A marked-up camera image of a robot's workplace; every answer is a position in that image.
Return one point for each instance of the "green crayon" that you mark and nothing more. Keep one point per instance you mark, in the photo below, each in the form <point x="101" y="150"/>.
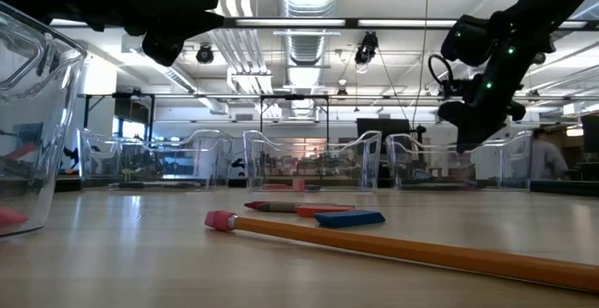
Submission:
<point x="426" y="186"/>

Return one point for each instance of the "orange pencil with pink eraser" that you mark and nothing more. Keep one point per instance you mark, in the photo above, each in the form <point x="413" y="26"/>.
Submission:
<point x="421" y="251"/>
<point x="9" y="217"/>

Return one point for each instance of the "blue eraser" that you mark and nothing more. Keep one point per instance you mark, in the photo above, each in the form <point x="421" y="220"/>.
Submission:
<point x="312" y="187"/>
<point x="348" y="218"/>

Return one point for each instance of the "purple pen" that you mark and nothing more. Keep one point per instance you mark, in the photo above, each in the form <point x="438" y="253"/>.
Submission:
<point x="187" y="183"/>

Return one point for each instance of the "pink eraser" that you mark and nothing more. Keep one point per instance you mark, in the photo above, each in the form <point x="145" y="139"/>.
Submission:
<point x="298" y="185"/>

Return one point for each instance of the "red crayon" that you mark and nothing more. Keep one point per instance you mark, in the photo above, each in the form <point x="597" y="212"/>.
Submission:
<point x="250" y="204"/>

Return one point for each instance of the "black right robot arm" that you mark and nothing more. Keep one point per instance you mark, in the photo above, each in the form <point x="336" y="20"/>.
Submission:
<point x="543" y="4"/>

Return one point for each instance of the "clear plastic bin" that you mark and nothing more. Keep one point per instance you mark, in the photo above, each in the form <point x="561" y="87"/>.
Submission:
<point x="154" y="163"/>
<point x="421" y="167"/>
<point x="28" y="158"/>
<point x="309" y="167"/>

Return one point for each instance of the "person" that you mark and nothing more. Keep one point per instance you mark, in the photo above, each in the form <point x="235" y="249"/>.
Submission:
<point x="545" y="158"/>

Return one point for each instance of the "black monitor screen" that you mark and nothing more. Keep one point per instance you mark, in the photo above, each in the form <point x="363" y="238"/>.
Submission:
<point x="384" y="129"/>
<point x="591" y="132"/>

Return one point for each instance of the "black ceiling camera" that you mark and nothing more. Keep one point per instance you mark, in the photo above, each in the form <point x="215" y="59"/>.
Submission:
<point x="205" y="54"/>
<point x="366" y="48"/>
<point x="540" y="58"/>

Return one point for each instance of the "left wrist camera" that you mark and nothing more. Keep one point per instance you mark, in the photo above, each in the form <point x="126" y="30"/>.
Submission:
<point x="161" y="48"/>

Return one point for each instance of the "black gantry frame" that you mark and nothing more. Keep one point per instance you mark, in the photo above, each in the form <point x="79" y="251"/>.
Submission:
<point x="117" y="95"/>
<point x="295" y="97"/>

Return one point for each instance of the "black overhead rail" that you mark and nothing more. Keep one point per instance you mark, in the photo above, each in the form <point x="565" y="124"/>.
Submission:
<point x="351" y="23"/>

